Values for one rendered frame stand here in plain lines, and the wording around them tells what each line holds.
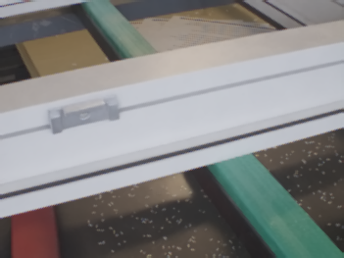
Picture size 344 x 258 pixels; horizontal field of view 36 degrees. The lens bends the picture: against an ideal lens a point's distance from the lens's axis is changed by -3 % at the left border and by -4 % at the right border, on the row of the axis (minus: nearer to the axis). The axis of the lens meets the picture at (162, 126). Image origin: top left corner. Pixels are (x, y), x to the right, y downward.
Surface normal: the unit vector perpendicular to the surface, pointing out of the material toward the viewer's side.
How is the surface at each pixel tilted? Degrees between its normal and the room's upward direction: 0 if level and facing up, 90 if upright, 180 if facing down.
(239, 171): 0
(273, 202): 0
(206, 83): 90
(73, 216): 0
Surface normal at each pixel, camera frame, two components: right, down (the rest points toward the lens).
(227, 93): 0.36, 0.49
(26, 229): -0.04, -0.85
